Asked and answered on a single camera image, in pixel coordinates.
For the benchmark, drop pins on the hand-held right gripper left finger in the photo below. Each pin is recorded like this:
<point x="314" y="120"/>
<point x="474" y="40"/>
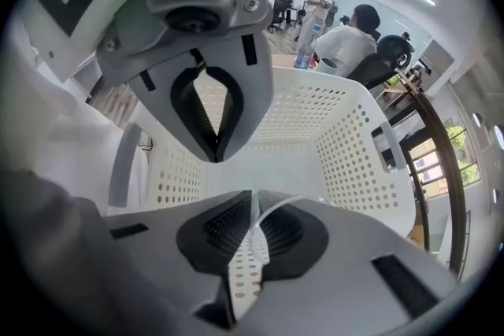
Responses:
<point x="157" y="263"/>

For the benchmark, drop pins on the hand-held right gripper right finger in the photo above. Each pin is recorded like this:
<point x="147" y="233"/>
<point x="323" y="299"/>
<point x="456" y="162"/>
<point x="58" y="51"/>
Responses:
<point x="346" y="259"/>

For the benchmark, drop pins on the clear plastic cup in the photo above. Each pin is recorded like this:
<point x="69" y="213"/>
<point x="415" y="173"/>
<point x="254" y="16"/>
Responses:
<point x="260" y="248"/>

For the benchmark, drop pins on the white perforated plastic basket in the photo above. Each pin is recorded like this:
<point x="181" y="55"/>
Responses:
<point x="303" y="118"/>

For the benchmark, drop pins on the pale green cup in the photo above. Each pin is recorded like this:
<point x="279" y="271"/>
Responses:
<point x="327" y="66"/>

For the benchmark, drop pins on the clear plastic water bottle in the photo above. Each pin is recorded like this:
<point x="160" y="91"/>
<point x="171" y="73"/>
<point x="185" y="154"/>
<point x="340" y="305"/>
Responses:
<point x="307" y="47"/>

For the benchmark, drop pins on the window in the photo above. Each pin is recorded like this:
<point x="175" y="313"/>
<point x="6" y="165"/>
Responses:
<point x="453" y="153"/>

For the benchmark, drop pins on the black mesh office chair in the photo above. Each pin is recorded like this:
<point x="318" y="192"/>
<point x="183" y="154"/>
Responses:
<point x="380" y="65"/>

